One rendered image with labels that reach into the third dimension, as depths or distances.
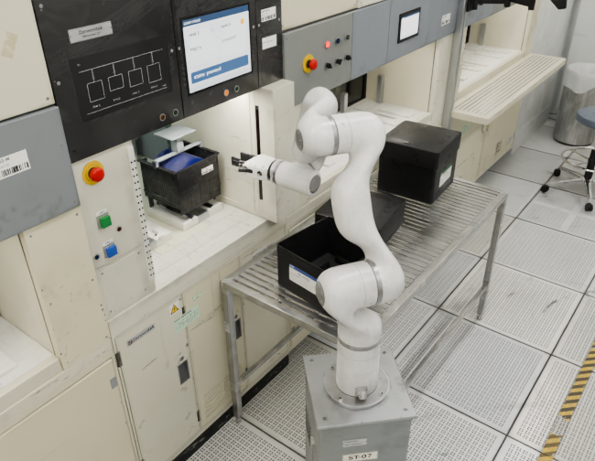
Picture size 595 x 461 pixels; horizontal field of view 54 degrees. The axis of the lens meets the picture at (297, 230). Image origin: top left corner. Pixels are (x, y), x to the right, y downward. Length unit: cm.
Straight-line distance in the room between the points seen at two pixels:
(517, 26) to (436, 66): 150
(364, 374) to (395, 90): 216
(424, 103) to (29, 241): 239
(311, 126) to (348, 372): 68
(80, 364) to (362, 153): 105
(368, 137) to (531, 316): 211
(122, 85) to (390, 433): 120
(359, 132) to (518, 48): 341
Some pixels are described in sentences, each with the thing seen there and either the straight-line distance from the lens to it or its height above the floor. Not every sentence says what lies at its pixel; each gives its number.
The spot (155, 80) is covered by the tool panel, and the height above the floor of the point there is 154.
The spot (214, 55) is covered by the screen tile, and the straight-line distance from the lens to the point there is 189.
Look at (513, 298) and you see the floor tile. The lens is 349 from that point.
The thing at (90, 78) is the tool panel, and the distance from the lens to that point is 161.
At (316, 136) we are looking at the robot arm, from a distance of 142.
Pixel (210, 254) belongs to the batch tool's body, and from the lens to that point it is 212.
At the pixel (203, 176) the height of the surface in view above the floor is 105.
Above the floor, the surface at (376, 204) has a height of 86.
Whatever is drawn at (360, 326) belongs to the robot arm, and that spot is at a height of 103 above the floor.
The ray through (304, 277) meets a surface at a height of 86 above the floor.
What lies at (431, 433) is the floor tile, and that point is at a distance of 269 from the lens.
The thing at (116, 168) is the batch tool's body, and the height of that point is 133.
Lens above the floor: 204
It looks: 32 degrees down
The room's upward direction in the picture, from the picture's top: 1 degrees counter-clockwise
